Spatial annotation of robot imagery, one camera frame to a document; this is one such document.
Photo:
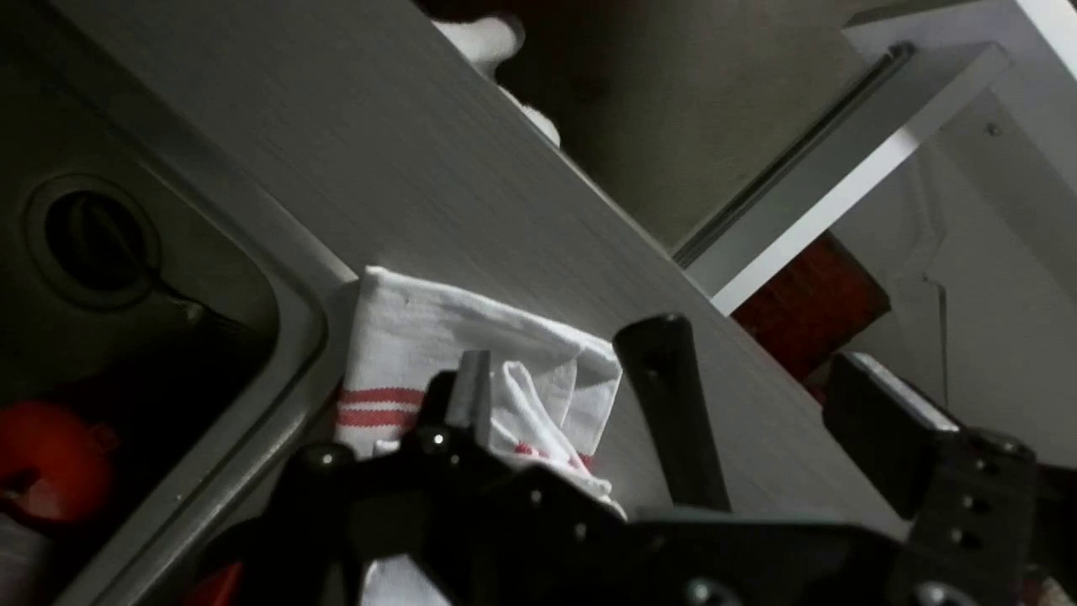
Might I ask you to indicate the white cloth red stripes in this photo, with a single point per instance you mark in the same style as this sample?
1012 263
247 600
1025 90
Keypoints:
448 325

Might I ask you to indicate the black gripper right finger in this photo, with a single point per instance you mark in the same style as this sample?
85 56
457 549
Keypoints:
976 515

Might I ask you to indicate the stainless steel sink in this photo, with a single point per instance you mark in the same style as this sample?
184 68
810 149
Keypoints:
168 358

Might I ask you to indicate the brown wooden board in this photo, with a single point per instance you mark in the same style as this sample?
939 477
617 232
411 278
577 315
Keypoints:
812 308

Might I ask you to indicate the red cup in sink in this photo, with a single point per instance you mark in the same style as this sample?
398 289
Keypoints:
53 460

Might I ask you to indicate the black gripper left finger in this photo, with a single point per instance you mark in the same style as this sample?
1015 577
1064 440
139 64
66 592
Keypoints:
371 515

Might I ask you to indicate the white open drawer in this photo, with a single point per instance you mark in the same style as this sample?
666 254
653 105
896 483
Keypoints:
875 134

